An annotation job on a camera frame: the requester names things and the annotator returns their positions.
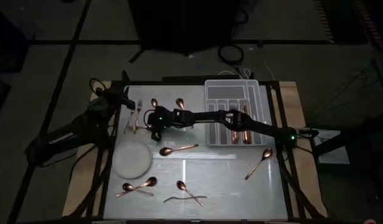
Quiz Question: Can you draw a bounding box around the white sheet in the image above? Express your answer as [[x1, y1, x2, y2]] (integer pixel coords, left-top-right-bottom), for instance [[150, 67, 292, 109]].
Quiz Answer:
[[317, 129, 351, 165]]

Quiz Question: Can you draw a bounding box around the copper knife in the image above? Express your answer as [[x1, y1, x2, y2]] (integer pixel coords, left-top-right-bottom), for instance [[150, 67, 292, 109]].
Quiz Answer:
[[240, 103, 252, 145]]

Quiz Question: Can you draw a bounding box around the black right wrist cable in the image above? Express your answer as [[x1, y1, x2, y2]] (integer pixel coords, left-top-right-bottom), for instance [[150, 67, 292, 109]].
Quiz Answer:
[[143, 108, 155, 129]]

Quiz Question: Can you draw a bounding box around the white cable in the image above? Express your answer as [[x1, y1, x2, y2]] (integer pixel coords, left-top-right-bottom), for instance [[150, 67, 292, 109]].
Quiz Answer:
[[216, 67, 252, 80]]

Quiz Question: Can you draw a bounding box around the yellow cable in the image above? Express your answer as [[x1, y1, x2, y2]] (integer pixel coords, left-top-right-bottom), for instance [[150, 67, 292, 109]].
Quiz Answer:
[[262, 59, 275, 81]]

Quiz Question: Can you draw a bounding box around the black flat bar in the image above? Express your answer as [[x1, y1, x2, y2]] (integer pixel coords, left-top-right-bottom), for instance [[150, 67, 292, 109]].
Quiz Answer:
[[161, 75, 241, 83]]

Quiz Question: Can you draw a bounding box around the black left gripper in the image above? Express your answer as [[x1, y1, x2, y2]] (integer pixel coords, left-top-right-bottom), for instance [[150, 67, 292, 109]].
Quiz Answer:
[[97, 85, 137, 111]]

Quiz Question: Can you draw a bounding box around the black table frame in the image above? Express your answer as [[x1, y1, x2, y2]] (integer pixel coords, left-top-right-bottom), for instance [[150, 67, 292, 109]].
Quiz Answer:
[[62, 70, 328, 222]]

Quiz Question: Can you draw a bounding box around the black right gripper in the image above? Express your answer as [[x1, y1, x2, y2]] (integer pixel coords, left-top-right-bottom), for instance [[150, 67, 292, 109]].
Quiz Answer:
[[151, 107, 195, 142]]

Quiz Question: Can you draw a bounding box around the coiled black cable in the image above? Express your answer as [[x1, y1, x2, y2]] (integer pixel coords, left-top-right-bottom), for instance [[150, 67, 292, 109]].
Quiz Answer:
[[217, 43, 245, 66]]

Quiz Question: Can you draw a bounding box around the white plastic cutlery tray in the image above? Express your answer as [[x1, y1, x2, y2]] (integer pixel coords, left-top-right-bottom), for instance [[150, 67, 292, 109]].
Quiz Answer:
[[204, 78, 268, 146]]

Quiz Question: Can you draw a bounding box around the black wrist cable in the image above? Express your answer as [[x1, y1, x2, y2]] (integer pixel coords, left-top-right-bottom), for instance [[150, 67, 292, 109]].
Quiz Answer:
[[143, 108, 155, 129], [88, 77, 107, 95]]

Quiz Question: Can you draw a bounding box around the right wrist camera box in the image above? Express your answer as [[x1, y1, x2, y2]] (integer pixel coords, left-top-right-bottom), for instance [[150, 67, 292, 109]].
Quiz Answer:
[[152, 106, 168, 125]]

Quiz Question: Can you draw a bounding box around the black folding partition screen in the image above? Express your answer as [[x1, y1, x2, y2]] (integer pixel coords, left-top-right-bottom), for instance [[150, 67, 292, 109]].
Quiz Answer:
[[127, 0, 241, 59]]

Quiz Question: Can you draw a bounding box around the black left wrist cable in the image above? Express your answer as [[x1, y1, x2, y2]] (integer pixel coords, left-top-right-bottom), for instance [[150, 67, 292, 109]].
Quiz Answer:
[[88, 77, 107, 95]]

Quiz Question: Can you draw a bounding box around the wooden table board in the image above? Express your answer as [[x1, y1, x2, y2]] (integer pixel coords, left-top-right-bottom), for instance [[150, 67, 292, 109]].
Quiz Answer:
[[62, 81, 329, 218]]

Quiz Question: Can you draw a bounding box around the white round plate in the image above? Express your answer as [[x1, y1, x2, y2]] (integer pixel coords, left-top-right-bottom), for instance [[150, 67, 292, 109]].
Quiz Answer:
[[111, 141, 153, 180]]

